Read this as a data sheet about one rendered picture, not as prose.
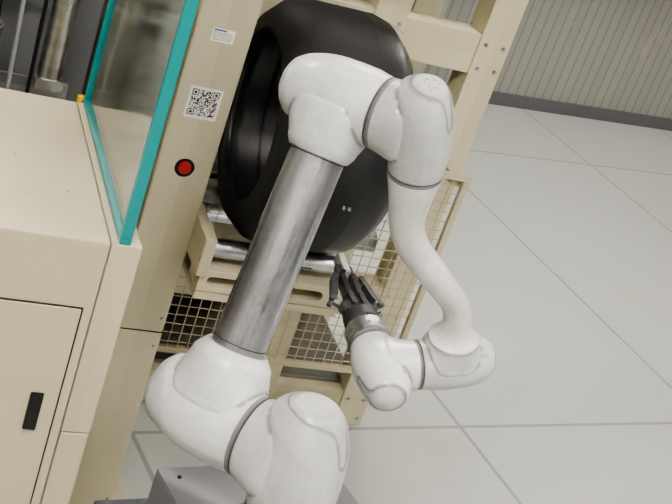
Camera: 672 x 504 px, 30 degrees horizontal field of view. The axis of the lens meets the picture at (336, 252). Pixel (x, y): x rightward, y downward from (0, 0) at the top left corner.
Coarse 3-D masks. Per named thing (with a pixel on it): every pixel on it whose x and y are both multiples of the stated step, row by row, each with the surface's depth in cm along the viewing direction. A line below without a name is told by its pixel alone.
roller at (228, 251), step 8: (224, 240) 288; (232, 240) 289; (216, 248) 286; (224, 248) 287; (232, 248) 287; (240, 248) 288; (248, 248) 289; (216, 256) 287; (224, 256) 287; (232, 256) 288; (240, 256) 288; (312, 256) 295; (320, 256) 296; (328, 256) 298; (304, 264) 294; (312, 264) 295; (320, 264) 296; (328, 264) 296; (320, 272) 297; (328, 272) 298
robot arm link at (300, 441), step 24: (264, 408) 219; (288, 408) 214; (312, 408) 215; (336, 408) 218; (240, 432) 217; (264, 432) 215; (288, 432) 212; (312, 432) 212; (336, 432) 214; (240, 456) 217; (264, 456) 214; (288, 456) 212; (312, 456) 212; (336, 456) 214; (240, 480) 219; (264, 480) 215; (288, 480) 213; (312, 480) 213; (336, 480) 216
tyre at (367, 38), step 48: (288, 0) 287; (288, 48) 272; (336, 48) 270; (384, 48) 276; (240, 96) 313; (240, 144) 316; (288, 144) 267; (240, 192) 311; (336, 192) 272; (384, 192) 276; (336, 240) 284
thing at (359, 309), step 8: (344, 304) 261; (352, 304) 262; (360, 304) 259; (368, 304) 259; (344, 312) 260; (352, 312) 258; (360, 312) 257; (368, 312) 257; (376, 312) 259; (344, 320) 259
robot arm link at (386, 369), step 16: (368, 336) 250; (384, 336) 251; (352, 352) 250; (368, 352) 246; (384, 352) 245; (400, 352) 246; (416, 352) 247; (352, 368) 249; (368, 368) 244; (384, 368) 243; (400, 368) 244; (416, 368) 246; (368, 384) 242; (384, 384) 241; (400, 384) 242; (416, 384) 248; (368, 400) 244; (384, 400) 242; (400, 400) 243
